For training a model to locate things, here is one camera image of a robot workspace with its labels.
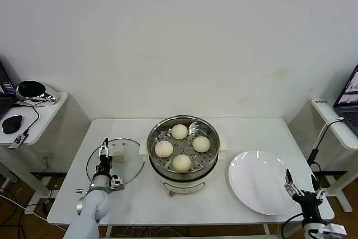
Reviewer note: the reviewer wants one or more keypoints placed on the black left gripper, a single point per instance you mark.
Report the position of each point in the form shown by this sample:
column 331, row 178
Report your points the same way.
column 104, row 164

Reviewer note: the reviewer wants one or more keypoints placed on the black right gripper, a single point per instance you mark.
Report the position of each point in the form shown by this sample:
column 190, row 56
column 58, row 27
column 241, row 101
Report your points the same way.
column 307, row 204

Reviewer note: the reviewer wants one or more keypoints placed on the white steamed baozi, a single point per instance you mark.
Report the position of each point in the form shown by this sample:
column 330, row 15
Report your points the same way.
column 181, row 163
column 179, row 131
column 163, row 149
column 201, row 144

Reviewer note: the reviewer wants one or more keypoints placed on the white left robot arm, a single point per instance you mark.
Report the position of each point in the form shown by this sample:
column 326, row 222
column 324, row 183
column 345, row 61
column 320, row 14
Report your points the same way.
column 89, row 211

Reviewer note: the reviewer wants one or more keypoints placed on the stainless steel steamer basket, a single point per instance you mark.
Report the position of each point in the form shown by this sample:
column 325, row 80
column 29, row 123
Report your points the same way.
column 201, row 158

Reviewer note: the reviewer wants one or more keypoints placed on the black inline power adapter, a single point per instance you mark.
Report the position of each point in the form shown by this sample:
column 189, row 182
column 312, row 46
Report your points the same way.
column 313, row 156

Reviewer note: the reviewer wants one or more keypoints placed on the white round plate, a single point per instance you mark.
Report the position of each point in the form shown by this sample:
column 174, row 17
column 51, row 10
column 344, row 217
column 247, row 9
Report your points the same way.
column 251, row 183

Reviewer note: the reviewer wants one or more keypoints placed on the white side table with mouse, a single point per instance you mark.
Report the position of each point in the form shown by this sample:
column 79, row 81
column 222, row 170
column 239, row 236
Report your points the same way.
column 47, row 116

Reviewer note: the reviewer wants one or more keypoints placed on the white side table with label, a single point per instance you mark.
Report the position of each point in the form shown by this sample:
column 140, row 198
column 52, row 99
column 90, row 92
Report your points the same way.
column 324, row 110

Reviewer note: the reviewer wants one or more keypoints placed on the cream electric cooker base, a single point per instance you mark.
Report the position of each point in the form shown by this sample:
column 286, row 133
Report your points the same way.
column 181, row 187

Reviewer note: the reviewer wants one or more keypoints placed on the grey laptop with pink screen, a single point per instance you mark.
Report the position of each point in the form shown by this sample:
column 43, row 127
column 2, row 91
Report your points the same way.
column 349, row 116

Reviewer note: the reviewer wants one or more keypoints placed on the printed label sticker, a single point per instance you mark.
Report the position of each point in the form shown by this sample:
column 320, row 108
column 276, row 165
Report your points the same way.
column 320, row 101

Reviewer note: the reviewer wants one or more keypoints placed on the black computer mouse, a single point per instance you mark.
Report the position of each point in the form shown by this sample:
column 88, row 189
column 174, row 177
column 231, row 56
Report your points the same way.
column 12, row 124

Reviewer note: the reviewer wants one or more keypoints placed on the chrome and black round device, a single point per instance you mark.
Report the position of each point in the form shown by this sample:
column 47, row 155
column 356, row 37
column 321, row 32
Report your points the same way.
column 29, row 89

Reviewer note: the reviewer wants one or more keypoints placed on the dark laptop with barcode screen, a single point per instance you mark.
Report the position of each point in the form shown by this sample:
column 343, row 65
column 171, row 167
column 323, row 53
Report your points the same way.
column 4, row 102

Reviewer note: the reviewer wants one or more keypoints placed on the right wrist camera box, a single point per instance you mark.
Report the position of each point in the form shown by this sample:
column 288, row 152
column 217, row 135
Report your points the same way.
column 334, row 229

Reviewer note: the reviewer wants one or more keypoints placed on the white table frame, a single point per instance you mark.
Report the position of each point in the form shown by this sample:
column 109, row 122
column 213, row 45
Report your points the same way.
column 266, row 229

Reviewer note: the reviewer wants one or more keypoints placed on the white wall socket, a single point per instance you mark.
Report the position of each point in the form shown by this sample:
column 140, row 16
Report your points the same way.
column 46, row 155

